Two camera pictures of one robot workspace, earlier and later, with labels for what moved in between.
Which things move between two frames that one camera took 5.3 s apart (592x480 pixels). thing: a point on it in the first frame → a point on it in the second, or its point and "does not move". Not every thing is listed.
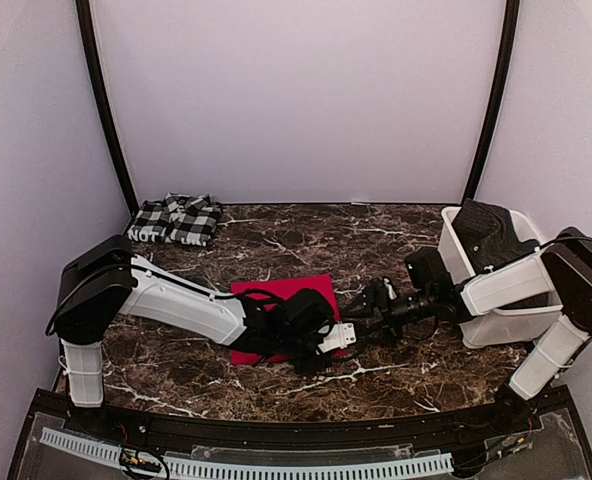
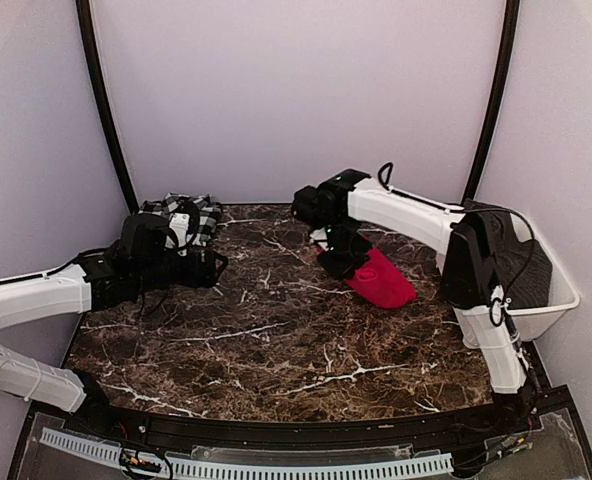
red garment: (281, 289) → (381, 284)
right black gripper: (391, 331) → (342, 269)
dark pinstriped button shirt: (488, 237) does not move
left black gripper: (304, 365) → (209, 276)
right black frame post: (500, 97) does not move
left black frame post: (86, 26) does not move
